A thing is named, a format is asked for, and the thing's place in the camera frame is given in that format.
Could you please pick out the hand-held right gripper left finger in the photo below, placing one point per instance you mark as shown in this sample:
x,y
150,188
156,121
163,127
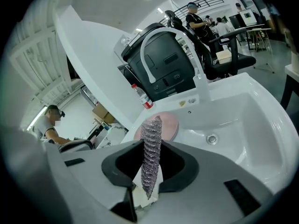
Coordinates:
x,y
88,171

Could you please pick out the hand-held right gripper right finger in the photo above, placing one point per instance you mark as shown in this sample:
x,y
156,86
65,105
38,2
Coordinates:
x,y
205,195

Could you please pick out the large pink plate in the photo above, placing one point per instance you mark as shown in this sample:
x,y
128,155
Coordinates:
x,y
169,125

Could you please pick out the marble counter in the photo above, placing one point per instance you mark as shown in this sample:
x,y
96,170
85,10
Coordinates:
x,y
109,134

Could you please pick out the brown cardboard box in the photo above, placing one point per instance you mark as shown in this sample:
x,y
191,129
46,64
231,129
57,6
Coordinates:
x,y
102,113

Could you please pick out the white ceramic sink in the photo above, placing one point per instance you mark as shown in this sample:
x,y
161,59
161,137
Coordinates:
x,y
245,115

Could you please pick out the red-capped plastic bottle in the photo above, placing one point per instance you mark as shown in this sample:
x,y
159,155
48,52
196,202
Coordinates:
x,y
143,98

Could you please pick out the yellow sticker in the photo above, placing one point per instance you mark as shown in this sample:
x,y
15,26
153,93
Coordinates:
x,y
182,103

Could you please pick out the pale grey sticker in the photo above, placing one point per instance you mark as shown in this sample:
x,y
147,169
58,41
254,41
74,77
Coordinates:
x,y
192,100

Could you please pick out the white partition panel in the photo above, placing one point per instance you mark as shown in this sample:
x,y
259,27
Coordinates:
x,y
93,55

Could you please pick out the white curved faucet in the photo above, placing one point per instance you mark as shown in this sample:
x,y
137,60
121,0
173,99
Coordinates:
x,y
143,55

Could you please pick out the black appliance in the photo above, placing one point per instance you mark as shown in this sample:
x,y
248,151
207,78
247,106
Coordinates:
x,y
163,62

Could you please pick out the black office chair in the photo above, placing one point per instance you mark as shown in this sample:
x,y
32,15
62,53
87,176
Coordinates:
x,y
229,62

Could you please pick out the beige box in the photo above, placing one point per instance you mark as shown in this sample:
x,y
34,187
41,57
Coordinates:
x,y
223,57

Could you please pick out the white table dark legs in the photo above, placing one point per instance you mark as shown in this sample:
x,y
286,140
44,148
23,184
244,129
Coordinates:
x,y
290,78

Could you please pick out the black railing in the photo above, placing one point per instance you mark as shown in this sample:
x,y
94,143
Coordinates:
x,y
205,1

